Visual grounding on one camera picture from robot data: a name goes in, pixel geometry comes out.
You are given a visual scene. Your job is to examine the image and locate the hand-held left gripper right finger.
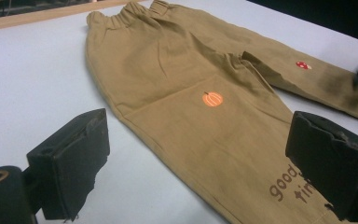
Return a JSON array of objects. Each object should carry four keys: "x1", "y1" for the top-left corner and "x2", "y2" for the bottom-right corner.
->
[{"x1": 284, "y1": 110, "x2": 358, "y2": 223}]

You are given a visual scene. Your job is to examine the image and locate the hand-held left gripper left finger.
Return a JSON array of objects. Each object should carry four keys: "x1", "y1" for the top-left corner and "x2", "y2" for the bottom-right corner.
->
[{"x1": 26, "y1": 107, "x2": 111, "y2": 222}]

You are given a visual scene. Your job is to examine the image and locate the tan pants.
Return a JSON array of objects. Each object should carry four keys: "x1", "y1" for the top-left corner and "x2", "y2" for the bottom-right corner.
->
[{"x1": 85, "y1": 0, "x2": 358, "y2": 224}]

